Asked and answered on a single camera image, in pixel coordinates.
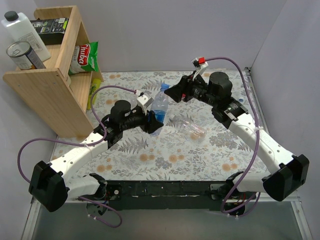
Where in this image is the blue crushed-bottle cap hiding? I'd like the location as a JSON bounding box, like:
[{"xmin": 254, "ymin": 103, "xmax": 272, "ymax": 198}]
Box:
[{"xmin": 160, "ymin": 83, "xmax": 170, "ymax": 91}]

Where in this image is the blue label crushed bottle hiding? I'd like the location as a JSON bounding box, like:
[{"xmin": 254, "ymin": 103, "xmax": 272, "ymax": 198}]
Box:
[{"xmin": 150, "ymin": 89, "xmax": 169, "ymax": 123}]

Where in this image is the clear bottle white cap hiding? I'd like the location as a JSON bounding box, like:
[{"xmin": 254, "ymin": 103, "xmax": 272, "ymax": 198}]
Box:
[{"xmin": 169, "ymin": 114, "xmax": 207, "ymax": 141}]

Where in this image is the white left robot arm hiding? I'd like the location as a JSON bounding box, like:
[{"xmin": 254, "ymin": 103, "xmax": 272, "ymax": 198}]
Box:
[{"xmin": 28, "ymin": 100, "xmax": 164, "ymax": 212}]

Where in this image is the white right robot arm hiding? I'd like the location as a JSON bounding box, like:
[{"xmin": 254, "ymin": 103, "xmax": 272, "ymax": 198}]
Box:
[{"xmin": 164, "ymin": 72, "xmax": 310, "ymax": 202}]

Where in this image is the white bottle black cap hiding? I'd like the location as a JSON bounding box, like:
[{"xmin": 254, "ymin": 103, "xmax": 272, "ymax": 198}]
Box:
[{"xmin": 1, "ymin": 10, "xmax": 51, "ymax": 62}]

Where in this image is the yellow marker tube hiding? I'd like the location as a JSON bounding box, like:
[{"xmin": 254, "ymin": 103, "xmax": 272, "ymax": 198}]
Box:
[{"xmin": 86, "ymin": 78, "xmax": 102, "ymax": 110}]

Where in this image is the floral patterned table mat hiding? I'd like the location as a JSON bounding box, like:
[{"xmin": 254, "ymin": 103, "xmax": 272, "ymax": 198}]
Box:
[{"xmin": 49, "ymin": 70, "xmax": 278, "ymax": 182}]

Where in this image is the wooden shelf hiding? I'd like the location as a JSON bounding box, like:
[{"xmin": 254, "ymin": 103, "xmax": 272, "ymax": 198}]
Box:
[{"xmin": 3, "ymin": 5, "xmax": 103, "ymax": 138}]

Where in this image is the green white snack bag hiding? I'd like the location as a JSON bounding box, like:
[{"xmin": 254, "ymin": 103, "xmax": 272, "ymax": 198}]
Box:
[{"xmin": 68, "ymin": 42, "xmax": 99, "ymax": 75}]

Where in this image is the black green box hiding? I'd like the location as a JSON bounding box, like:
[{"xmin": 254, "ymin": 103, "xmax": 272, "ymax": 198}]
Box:
[{"xmin": 30, "ymin": 17, "xmax": 69, "ymax": 45}]

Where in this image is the metal tin can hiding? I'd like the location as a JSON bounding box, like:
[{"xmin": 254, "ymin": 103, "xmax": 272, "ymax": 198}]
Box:
[{"xmin": 6, "ymin": 41, "xmax": 46, "ymax": 70}]

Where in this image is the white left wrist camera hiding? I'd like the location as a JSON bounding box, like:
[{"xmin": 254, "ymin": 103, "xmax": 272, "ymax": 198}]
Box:
[{"xmin": 135, "ymin": 90, "xmax": 154, "ymax": 115}]

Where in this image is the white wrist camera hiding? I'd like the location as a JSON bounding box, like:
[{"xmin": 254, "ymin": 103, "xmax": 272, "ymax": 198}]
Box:
[
  {"xmin": 135, "ymin": 90, "xmax": 154, "ymax": 115},
  {"xmin": 192, "ymin": 57, "xmax": 209, "ymax": 80}
]

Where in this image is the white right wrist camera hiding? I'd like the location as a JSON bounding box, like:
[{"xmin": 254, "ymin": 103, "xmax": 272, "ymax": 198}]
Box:
[{"xmin": 192, "ymin": 57, "xmax": 209, "ymax": 80}]

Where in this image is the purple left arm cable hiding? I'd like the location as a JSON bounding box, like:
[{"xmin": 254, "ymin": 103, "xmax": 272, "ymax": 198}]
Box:
[{"xmin": 17, "ymin": 85, "xmax": 138, "ymax": 228}]

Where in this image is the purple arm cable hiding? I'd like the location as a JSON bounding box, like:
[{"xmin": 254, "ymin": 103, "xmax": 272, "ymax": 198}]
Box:
[
  {"xmin": 17, "ymin": 85, "xmax": 138, "ymax": 228},
  {"xmin": 205, "ymin": 56, "xmax": 262, "ymax": 217}
]

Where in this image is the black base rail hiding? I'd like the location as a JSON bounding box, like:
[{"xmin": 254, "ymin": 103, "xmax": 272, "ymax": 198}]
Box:
[{"xmin": 106, "ymin": 180, "xmax": 232, "ymax": 211}]

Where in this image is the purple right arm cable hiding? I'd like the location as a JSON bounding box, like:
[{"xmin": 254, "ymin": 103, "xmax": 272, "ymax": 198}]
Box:
[{"xmin": 205, "ymin": 56, "xmax": 262, "ymax": 217}]

